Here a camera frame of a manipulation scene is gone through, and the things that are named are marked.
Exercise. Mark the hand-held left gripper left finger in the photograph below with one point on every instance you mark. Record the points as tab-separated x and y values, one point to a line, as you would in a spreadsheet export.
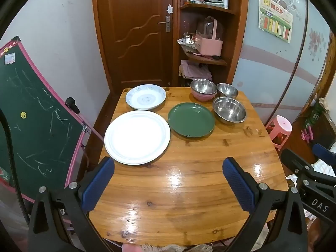
98	183

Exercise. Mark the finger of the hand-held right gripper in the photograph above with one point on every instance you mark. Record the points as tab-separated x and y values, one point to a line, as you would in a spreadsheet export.
294	160
323	152

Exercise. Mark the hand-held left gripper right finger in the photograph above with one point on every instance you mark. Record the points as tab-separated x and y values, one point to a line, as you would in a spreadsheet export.
239	186

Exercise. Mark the large white plate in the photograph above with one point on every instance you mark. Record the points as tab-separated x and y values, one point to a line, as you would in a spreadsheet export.
136	136

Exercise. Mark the large steel bowl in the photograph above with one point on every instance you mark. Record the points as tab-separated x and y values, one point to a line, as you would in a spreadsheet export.
229	109

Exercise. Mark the green plate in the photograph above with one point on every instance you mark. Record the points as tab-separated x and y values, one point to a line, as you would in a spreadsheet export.
191	119

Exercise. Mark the pink bowl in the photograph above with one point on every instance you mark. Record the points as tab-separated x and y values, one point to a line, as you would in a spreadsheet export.
203	97

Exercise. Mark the small steel bowl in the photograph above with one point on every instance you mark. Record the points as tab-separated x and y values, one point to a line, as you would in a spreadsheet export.
227	89

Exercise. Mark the white floral plate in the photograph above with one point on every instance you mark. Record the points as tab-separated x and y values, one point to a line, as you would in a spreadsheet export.
145	97

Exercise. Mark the white checked cloth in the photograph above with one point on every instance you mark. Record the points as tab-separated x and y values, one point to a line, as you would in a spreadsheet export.
322	166

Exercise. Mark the pink plastic toy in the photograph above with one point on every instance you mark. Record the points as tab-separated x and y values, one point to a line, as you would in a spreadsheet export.
307	135

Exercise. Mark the pink plastic stool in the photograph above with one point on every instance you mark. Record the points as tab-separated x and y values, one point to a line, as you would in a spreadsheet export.
281	124

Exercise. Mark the green bag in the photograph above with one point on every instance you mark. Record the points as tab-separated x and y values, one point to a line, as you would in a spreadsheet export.
313	115

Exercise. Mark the black easel knob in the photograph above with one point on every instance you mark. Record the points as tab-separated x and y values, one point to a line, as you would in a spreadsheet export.
72	105

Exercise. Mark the pale blue wardrobe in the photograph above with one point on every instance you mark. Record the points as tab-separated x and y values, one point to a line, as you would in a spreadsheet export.
262	65

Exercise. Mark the pink folded clothes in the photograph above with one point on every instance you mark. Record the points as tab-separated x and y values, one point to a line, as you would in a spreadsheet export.
194	69

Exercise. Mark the brown wooden shelf cabinet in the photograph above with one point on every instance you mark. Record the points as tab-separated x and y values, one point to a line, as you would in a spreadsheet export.
236	44

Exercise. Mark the pink basket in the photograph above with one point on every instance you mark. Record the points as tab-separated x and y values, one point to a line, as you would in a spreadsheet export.
210	46

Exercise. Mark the shiny foil packets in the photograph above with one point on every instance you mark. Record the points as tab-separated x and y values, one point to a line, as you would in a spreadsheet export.
187	42

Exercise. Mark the pale chalkboard sticker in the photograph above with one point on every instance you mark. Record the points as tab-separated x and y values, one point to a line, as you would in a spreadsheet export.
9	59

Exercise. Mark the brown wooden door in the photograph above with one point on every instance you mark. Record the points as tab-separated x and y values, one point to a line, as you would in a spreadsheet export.
136	18

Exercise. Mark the white door hook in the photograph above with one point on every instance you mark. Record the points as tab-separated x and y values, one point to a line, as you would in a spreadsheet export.
169	8

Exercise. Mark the green chalkboard with pink frame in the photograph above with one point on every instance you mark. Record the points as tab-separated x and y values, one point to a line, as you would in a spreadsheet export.
39	126

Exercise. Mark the wall poster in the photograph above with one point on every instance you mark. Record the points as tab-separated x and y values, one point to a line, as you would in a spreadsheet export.
275	18

